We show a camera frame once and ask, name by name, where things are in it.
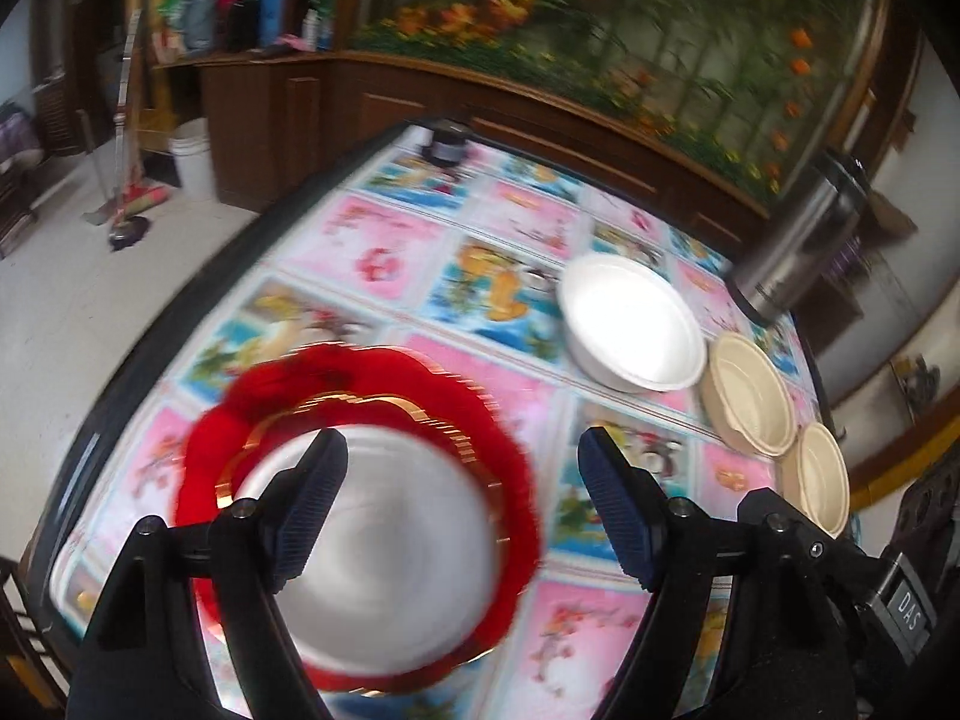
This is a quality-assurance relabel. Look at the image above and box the small black jar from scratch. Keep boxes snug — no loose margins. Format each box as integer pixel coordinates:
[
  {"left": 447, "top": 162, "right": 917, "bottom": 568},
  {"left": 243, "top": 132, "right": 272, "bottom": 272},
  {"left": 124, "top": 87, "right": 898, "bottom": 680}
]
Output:
[{"left": 420, "top": 119, "right": 472, "bottom": 169}]

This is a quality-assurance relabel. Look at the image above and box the grey kettle on counter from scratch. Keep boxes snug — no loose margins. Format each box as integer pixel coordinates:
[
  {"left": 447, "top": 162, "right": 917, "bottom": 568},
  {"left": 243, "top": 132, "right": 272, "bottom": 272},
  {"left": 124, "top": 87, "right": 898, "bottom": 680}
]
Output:
[{"left": 182, "top": 0, "right": 217, "bottom": 55}]

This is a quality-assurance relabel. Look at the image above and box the white bowl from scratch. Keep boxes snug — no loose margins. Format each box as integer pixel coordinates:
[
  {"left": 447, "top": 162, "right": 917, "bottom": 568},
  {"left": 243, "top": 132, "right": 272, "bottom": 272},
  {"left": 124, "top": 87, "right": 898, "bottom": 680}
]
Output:
[
  {"left": 277, "top": 426, "right": 498, "bottom": 689},
  {"left": 556, "top": 252, "right": 706, "bottom": 394}
]

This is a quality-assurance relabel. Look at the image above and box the steel thermos jug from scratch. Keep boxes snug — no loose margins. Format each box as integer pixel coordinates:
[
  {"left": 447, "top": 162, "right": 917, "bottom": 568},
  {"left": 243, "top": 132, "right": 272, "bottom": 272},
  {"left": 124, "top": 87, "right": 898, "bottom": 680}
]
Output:
[{"left": 724, "top": 148, "right": 871, "bottom": 327}]

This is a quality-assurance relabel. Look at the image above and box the wooden side counter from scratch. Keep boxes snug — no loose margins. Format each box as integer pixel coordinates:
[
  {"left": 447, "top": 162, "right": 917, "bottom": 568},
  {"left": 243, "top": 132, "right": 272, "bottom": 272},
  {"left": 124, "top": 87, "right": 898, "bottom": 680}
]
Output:
[{"left": 155, "top": 50, "right": 770, "bottom": 257}]

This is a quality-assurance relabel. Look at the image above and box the beige bowl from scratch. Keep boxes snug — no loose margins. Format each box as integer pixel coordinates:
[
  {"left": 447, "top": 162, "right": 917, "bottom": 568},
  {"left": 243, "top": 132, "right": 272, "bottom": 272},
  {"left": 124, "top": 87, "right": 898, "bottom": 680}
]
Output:
[
  {"left": 698, "top": 332, "right": 797, "bottom": 458},
  {"left": 779, "top": 421, "right": 850, "bottom": 538}
]

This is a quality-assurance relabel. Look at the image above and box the colourful fruit tablecloth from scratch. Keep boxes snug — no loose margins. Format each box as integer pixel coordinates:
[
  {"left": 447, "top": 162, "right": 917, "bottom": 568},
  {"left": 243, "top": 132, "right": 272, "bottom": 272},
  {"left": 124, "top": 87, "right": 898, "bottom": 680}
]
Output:
[{"left": 37, "top": 125, "right": 820, "bottom": 718}]

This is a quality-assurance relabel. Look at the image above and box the white bucket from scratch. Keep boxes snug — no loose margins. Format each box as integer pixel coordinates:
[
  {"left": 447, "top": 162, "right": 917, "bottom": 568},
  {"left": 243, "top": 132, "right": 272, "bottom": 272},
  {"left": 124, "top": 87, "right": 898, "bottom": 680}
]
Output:
[{"left": 169, "top": 117, "right": 217, "bottom": 200}]

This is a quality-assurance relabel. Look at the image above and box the blue container on counter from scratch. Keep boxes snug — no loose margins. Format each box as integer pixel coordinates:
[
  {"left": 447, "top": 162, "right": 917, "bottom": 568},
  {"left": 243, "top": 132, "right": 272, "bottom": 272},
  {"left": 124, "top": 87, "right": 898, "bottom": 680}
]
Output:
[{"left": 259, "top": 0, "right": 285, "bottom": 49}]

